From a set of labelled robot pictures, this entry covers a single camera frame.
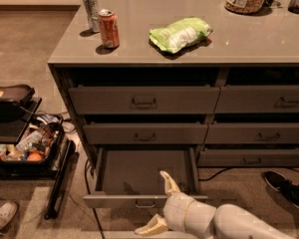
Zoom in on orange soda can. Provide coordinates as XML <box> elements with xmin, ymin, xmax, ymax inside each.
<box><xmin>98</xmin><ymin>9</ymin><xmax>120</xmax><ymax>49</ymax></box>

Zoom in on black floor cable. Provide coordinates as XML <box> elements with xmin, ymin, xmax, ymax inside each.
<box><xmin>83</xmin><ymin>158</ymin><xmax>106</xmax><ymax>239</ymax></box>

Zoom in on black sneaker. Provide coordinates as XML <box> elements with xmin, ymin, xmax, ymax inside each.
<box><xmin>263</xmin><ymin>171</ymin><xmax>299</xmax><ymax>209</ymax></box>

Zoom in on black floor bar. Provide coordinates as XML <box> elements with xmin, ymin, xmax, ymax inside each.
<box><xmin>44</xmin><ymin>140</ymin><xmax>76</xmax><ymax>220</ymax></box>

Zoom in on white sneaker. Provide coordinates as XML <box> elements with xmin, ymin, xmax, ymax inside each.
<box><xmin>0</xmin><ymin>201</ymin><xmax>18</xmax><ymax>231</ymax></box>

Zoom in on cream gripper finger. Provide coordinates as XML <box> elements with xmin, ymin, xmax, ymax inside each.
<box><xmin>135</xmin><ymin>214</ymin><xmax>168</xmax><ymax>237</ymax></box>
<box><xmin>159</xmin><ymin>170</ymin><xmax>180</xmax><ymax>196</ymax></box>

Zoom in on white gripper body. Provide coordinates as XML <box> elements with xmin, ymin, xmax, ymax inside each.
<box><xmin>163</xmin><ymin>192</ymin><xmax>194</xmax><ymax>232</ymax></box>

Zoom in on black tray lid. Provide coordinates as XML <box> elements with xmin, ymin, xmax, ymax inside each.
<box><xmin>0</xmin><ymin>84</ymin><xmax>35</xmax><ymax>107</ymax></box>

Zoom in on grey drawer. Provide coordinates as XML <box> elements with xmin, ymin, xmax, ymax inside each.
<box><xmin>68</xmin><ymin>87</ymin><xmax>219</xmax><ymax>115</ymax></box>
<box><xmin>215</xmin><ymin>86</ymin><xmax>299</xmax><ymax>114</ymax></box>
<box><xmin>83</xmin><ymin>122</ymin><xmax>207</xmax><ymax>144</ymax></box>
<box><xmin>197</xmin><ymin>149</ymin><xmax>299</xmax><ymax>167</ymax></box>
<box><xmin>205</xmin><ymin>122</ymin><xmax>299</xmax><ymax>144</ymax></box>
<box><xmin>84</xmin><ymin>147</ymin><xmax>206</xmax><ymax>209</ymax></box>

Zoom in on black bin with groceries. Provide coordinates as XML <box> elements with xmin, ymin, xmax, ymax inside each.
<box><xmin>0</xmin><ymin>114</ymin><xmax>64</xmax><ymax>178</ymax></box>

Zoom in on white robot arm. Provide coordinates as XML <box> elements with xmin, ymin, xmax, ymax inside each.
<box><xmin>135</xmin><ymin>170</ymin><xmax>295</xmax><ymax>239</ymax></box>

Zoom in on grey drawer cabinet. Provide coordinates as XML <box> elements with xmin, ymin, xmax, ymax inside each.
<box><xmin>47</xmin><ymin>0</ymin><xmax>299</xmax><ymax>171</ymax></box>

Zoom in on orange fruit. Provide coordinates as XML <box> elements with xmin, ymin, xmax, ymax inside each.
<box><xmin>27</xmin><ymin>152</ymin><xmax>42</xmax><ymax>161</ymax></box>

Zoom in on silver soda can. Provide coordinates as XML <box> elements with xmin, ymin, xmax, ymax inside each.
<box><xmin>83</xmin><ymin>0</ymin><xmax>100</xmax><ymax>33</ymax></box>

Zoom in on green chip bag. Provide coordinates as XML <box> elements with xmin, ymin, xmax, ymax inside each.
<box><xmin>149</xmin><ymin>17</ymin><xmax>213</xmax><ymax>54</ymax></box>

